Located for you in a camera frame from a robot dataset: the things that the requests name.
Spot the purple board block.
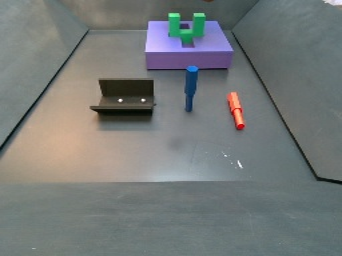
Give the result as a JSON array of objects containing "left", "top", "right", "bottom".
[{"left": 145, "top": 21, "right": 233, "bottom": 70}]

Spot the black angle bracket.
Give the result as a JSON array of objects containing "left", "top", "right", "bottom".
[{"left": 89, "top": 78, "right": 154, "bottom": 113}]

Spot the green U-shaped block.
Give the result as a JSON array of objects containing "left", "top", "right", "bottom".
[{"left": 168, "top": 13, "right": 205, "bottom": 45}]

